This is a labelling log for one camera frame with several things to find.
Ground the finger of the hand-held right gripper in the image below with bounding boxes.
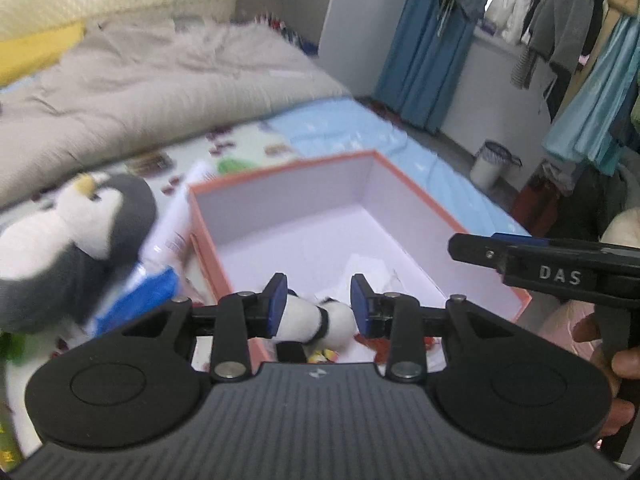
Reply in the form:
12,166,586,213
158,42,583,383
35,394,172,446
447,232,551,274

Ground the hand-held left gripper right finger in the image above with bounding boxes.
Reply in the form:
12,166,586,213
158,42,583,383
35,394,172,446
350,274,516,382

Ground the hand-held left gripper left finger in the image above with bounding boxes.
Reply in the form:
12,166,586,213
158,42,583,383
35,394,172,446
122,273,289,382

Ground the small panda plush toy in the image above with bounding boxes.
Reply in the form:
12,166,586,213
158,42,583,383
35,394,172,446
275,292,358,348

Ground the pink cardboard box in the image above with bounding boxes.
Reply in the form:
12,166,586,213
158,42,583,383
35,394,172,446
186,149,533,368

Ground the person's right hand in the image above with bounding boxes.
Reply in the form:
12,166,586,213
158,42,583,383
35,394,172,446
572,310,640,441

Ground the red-brown bag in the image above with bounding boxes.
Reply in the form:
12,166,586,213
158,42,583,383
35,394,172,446
515,180,556,233

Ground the dark cloth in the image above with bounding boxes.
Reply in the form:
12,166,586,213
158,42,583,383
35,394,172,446
535,160,633,243

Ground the white trash bin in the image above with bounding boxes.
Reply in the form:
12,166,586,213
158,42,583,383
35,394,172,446
470,141,521,192

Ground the blue plastic bag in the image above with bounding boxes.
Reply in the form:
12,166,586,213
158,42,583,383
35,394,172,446
90,265,181,336

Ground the white tube with red label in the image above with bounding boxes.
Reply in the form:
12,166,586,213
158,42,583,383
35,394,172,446
140,160,221,271

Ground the turquoise dress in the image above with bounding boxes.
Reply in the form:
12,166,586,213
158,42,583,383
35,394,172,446
542,15,640,176

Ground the printed bed sheet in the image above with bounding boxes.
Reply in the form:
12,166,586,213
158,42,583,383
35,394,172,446
0,95,533,466

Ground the blue curtain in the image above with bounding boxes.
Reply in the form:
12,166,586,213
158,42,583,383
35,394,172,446
375,0,483,133

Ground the grey white penguin plush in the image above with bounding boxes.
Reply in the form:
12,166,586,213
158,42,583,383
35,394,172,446
0,170,161,333

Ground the white wardrobe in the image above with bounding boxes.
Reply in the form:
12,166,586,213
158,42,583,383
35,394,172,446
317,0,416,101

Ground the white jacket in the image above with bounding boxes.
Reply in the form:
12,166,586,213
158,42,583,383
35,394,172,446
485,0,548,43

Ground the grey striped sweater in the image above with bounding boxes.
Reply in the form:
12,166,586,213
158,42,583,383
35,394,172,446
512,0,601,88

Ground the grey duvet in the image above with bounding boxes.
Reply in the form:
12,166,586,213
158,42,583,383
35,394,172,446
0,20,351,206

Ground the green bamboo plush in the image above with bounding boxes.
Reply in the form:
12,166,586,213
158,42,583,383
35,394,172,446
0,332,28,468

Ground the yellow pillow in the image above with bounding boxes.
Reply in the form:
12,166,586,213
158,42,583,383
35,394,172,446
0,22,86,88

